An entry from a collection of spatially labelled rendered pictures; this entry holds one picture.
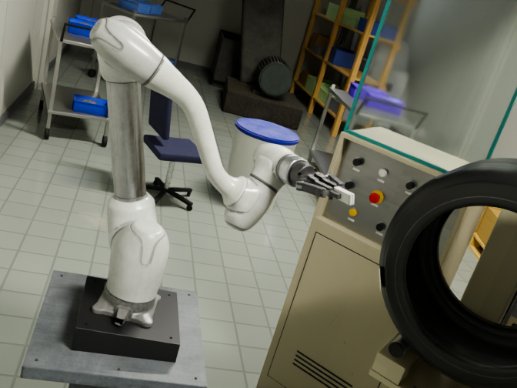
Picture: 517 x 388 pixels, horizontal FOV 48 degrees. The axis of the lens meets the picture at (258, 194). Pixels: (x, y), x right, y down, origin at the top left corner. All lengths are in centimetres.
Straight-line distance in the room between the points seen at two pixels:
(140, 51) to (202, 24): 839
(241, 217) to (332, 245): 75
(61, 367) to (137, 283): 30
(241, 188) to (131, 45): 51
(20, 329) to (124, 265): 126
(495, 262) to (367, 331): 71
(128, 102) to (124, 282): 52
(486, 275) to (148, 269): 104
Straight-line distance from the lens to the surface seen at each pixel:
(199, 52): 1002
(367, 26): 785
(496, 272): 196
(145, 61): 158
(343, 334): 250
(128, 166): 183
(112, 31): 158
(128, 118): 178
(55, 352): 176
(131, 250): 171
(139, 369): 175
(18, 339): 287
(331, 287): 246
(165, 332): 179
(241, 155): 453
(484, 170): 154
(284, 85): 764
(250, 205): 173
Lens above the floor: 175
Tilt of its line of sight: 20 degrees down
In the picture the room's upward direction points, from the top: 16 degrees clockwise
